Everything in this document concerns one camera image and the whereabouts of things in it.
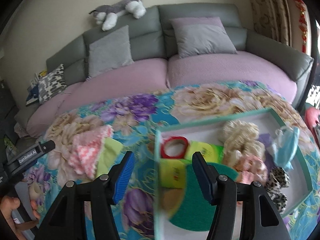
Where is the green tissue pack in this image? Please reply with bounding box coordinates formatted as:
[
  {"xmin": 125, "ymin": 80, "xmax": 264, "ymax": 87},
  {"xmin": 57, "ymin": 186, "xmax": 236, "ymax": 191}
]
[
  {"xmin": 184, "ymin": 141, "xmax": 223, "ymax": 163},
  {"xmin": 159, "ymin": 158, "xmax": 189, "ymax": 189}
]

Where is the beige powder puff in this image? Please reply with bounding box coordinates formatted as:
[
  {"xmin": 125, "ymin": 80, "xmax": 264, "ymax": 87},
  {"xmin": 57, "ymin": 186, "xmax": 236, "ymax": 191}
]
[{"xmin": 160, "ymin": 188, "xmax": 185, "ymax": 219}]

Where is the red tape roll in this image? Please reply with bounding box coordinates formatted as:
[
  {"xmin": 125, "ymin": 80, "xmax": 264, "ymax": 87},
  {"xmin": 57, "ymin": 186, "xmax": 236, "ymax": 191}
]
[{"xmin": 160, "ymin": 136, "xmax": 189, "ymax": 159}]

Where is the light green cloth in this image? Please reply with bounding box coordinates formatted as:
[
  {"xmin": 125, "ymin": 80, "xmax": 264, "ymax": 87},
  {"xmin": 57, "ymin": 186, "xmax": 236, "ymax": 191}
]
[{"xmin": 95, "ymin": 137, "xmax": 123, "ymax": 178}]

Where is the cream lace scrunchie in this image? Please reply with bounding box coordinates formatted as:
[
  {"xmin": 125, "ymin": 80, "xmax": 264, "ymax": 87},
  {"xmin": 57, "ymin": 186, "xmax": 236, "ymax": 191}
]
[{"xmin": 219, "ymin": 119, "xmax": 265, "ymax": 167}]

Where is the pink white fluffy cloth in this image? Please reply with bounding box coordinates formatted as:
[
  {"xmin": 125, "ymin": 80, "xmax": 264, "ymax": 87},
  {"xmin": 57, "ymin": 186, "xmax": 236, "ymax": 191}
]
[{"xmin": 68, "ymin": 125, "xmax": 113, "ymax": 179}]

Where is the black white leopard scrunchie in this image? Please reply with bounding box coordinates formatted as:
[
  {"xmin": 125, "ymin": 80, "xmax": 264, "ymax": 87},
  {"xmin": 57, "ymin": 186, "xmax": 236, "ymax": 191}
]
[{"xmin": 265, "ymin": 167, "xmax": 290, "ymax": 214}]

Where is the blue face mask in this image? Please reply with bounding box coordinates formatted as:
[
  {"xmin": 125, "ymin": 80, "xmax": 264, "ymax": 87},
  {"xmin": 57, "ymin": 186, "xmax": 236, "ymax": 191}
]
[{"xmin": 268, "ymin": 126, "xmax": 300, "ymax": 171}]

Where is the green yellow sponge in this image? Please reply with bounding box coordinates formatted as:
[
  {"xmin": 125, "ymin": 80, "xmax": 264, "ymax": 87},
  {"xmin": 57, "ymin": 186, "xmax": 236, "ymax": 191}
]
[{"xmin": 169, "ymin": 164, "xmax": 216, "ymax": 231}]

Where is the purple tissue pack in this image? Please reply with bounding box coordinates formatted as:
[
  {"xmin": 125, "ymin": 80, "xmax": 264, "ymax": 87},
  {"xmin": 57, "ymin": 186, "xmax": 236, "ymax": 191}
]
[{"xmin": 258, "ymin": 133, "xmax": 274, "ymax": 167}]

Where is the person's left hand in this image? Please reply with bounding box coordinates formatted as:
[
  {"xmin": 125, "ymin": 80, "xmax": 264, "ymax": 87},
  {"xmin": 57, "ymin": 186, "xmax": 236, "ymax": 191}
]
[{"xmin": 1, "ymin": 196, "xmax": 26, "ymax": 240}]

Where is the teal shallow cardboard box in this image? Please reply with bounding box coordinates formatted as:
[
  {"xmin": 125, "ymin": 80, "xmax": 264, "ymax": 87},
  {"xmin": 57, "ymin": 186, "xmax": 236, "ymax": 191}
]
[{"xmin": 153, "ymin": 107, "xmax": 315, "ymax": 240}]

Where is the pink sofa seat cover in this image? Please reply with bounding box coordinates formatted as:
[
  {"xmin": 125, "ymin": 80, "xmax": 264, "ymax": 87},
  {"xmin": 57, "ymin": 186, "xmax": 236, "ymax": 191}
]
[{"xmin": 24, "ymin": 51, "xmax": 297, "ymax": 138}]

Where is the blue book on sofa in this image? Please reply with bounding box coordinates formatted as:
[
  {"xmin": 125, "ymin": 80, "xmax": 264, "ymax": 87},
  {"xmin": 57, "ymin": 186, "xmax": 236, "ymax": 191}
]
[{"xmin": 25, "ymin": 83, "xmax": 39, "ymax": 106}]

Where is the red plastic stool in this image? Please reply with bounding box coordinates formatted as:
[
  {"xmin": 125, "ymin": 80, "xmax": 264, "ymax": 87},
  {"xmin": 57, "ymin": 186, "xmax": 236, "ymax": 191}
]
[{"xmin": 305, "ymin": 107, "xmax": 319, "ymax": 145}]

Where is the black white patterned pillow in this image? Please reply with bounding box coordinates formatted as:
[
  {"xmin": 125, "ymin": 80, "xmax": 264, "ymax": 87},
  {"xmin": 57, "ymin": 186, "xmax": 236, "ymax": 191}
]
[{"xmin": 38, "ymin": 64, "xmax": 67, "ymax": 105}]

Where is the grey purple right cushion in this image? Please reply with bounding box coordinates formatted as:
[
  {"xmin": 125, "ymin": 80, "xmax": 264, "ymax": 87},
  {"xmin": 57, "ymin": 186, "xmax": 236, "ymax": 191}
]
[{"xmin": 170, "ymin": 17, "xmax": 237, "ymax": 58}]

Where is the grey left cushion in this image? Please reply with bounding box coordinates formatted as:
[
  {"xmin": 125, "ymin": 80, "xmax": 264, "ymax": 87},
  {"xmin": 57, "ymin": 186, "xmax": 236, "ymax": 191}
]
[{"xmin": 87, "ymin": 25, "xmax": 134, "ymax": 80}]

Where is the grey sofa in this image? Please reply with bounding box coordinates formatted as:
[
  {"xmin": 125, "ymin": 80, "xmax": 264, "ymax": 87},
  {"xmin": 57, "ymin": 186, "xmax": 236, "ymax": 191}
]
[{"xmin": 15, "ymin": 3, "xmax": 313, "ymax": 137}]

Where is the patterned beige curtain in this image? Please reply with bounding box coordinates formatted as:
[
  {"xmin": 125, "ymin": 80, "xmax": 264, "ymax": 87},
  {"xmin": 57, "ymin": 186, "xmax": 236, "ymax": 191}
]
[{"xmin": 250, "ymin": 0, "xmax": 292, "ymax": 46}]

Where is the grey white plush dog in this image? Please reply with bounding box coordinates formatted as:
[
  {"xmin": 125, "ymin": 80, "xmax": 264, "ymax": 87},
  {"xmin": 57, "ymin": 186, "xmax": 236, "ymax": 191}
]
[{"xmin": 89, "ymin": 0, "xmax": 146, "ymax": 31}]

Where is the red hanging decoration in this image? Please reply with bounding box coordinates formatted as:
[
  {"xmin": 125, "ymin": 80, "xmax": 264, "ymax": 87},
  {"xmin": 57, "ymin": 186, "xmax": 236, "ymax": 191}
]
[{"xmin": 292, "ymin": 0, "xmax": 309, "ymax": 54}]

